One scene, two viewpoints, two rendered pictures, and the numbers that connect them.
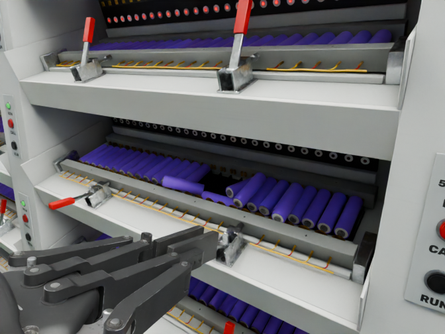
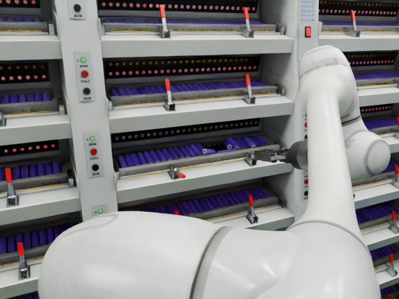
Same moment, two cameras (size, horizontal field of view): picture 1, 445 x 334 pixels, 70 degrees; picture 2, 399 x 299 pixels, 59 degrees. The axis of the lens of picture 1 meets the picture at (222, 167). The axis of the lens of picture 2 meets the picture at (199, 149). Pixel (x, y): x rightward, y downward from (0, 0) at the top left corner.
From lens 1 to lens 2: 1.04 m
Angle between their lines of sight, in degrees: 56
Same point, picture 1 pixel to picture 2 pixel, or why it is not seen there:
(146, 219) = (209, 169)
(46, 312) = not seen: hidden behind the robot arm
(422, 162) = (299, 112)
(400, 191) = (297, 120)
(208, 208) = (231, 153)
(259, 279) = (266, 164)
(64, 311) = not seen: hidden behind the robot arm
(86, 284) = not seen: hidden behind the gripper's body
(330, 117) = (281, 106)
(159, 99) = (225, 111)
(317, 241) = (269, 147)
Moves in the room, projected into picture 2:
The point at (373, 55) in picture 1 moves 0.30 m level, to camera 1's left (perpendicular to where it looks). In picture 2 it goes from (274, 89) to (234, 95)
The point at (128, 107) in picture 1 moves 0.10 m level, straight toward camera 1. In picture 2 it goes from (206, 117) to (239, 117)
